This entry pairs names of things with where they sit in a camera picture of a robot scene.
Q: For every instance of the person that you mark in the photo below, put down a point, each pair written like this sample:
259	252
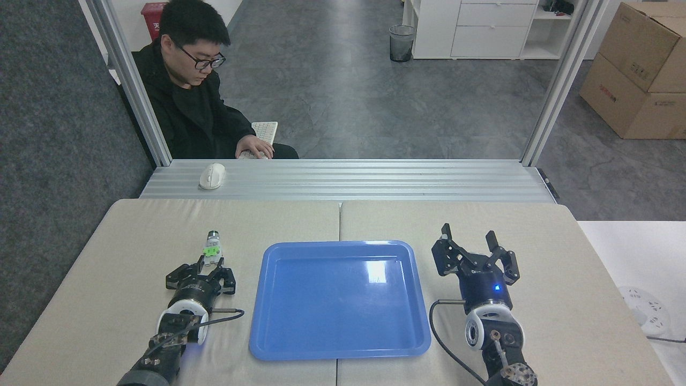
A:
182	112

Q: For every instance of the black platform bracket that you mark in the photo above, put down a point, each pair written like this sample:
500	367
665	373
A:
549	184

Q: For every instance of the silver aluminium post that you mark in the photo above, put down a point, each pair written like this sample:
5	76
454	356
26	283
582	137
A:
134	86
560	86

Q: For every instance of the white computer mouse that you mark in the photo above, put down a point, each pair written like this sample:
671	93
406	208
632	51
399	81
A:
212	176

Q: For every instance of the white keyboard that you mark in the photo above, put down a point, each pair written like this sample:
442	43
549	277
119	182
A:
265	130

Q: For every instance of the person's right hand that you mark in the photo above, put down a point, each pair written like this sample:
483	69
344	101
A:
256	146

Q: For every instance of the grey mesh waste bin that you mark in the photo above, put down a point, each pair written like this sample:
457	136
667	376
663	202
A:
402	43

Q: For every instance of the black glasses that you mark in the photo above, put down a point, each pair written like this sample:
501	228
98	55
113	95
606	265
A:
203	62

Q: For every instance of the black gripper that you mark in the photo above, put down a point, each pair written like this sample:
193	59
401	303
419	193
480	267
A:
485	289
195	292

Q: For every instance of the white power strip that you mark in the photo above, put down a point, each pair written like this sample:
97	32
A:
646	311

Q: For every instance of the white drawer cabinet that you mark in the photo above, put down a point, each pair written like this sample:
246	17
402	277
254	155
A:
482	32

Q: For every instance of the green and silver switch part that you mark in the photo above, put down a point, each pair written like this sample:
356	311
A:
213	248

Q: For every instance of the grooved aluminium platform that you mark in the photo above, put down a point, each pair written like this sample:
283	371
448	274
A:
375	179

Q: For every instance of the large cardboard box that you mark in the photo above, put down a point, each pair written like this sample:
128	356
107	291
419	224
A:
621	102

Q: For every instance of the red box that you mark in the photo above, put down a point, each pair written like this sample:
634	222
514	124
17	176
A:
151	19

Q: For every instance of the blue plastic tray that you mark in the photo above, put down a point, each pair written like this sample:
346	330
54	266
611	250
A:
337	305

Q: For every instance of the small cardboard box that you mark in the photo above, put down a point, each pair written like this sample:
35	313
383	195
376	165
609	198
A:
643	48

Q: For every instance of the black items on shelf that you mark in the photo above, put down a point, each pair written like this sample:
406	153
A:
560	6

